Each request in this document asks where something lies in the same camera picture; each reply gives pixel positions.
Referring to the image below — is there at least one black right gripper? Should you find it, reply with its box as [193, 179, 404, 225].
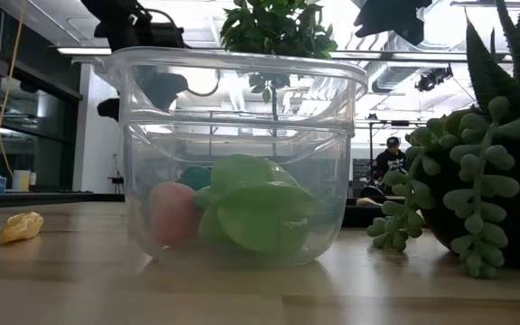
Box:
[353, 0, 432, 46]

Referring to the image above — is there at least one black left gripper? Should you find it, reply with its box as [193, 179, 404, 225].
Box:
[134, 67, 190, 113]

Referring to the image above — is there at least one dark green toy pepper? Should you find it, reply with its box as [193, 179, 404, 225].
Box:
[178, 165, 213, 191]

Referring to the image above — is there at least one pink toy peach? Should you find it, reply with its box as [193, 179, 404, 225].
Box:
[149, 181, 202, 248]

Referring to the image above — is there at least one clear plastic tupperware container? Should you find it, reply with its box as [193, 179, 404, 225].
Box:
[72, 46, 369, 267]

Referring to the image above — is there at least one black hanging spotlight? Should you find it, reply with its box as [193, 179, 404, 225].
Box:
[414, 65, 454, 93]

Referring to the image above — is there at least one long ceiling light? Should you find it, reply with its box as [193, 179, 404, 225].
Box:
[56, 46, 113, 56]

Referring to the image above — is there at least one leafy green potted plant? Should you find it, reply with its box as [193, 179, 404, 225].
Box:
[219, 0, 339, 123]

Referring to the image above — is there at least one person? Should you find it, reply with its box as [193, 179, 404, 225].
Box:
[371, 135, 410, 181]

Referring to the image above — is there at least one light green toy starfruit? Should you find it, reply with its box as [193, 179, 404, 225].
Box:
[195, 153, 320, 255]

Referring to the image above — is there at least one white cup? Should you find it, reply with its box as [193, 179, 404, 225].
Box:
[12, 169, 32, 192]

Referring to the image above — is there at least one black office chair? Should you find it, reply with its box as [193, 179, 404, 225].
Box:
[359, 184, 385, 199]

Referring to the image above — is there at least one succulent plant in dark pot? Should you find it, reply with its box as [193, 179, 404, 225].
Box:
[367, 0, 520, 279]

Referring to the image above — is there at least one yellow toy corn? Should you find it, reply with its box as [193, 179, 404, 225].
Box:
[0, 211, 44, 246]

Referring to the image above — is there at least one silver ceiling duct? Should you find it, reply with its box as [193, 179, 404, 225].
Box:
[367, 44, 423, 94]

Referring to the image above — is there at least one black metal frame stand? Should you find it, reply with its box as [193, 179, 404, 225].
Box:
[353, 118, 429, 181]

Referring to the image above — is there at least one black aluminium table frame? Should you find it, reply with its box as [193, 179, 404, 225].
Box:
[0, 191, 126, 209]

